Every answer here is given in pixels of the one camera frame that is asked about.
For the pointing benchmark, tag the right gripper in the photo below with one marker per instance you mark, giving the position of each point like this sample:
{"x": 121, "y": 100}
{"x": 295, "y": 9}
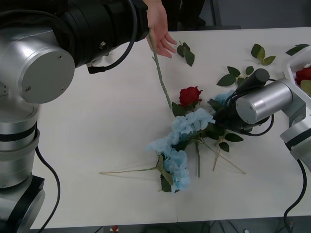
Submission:
{"x": 224, "y": 116}

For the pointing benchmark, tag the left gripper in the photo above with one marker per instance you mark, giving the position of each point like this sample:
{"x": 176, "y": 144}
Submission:
{"x": 141, "y": 21}

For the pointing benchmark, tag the pale blue flower with stem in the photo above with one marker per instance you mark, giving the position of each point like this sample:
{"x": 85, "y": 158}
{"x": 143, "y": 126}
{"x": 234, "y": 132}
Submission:
{"x": 177, "y": 165}
{"x": 192, "y": 121}
{"x": 222, "y": 98}

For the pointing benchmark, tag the red rose with stem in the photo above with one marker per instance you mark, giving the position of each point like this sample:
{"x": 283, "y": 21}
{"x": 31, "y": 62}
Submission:
{"x": 189, "y": 95}
{"x": 303, "y": 75}

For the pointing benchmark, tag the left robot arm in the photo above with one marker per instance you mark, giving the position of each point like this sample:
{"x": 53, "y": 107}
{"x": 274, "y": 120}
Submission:
{"x": 36, "y": 68}

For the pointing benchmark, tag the person's forearm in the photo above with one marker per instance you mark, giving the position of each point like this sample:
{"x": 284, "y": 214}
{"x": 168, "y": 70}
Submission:
{"x": 155, "y": 4}

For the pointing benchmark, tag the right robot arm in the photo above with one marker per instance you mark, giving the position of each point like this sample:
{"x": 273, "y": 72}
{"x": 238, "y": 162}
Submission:
{"x": 264, "y": 102}

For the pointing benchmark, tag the person's hand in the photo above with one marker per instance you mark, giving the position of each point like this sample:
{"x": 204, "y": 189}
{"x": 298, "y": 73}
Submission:
{"x": 160, "y": 36}

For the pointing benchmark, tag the green leaf twig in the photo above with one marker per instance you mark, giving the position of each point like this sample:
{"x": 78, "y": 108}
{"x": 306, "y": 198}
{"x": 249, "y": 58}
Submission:
{"x": 189, "y": 58}
{"x": 295, "y": 49}
{"x": 233, "y": 137}
{"x": 227, "y": 79}

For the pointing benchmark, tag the person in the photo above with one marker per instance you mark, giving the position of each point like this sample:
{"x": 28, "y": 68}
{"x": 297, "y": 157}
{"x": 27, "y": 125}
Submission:
{"x": 184, "y": 12}

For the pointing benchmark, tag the leaf twig with yellowish leaf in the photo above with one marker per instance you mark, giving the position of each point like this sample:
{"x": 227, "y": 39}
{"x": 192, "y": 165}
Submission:
{"x": 256, "y": 49}

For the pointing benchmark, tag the shallow white box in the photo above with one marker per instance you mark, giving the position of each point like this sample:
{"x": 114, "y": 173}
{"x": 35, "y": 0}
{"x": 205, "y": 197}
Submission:
{"x": 291, "y": 70}

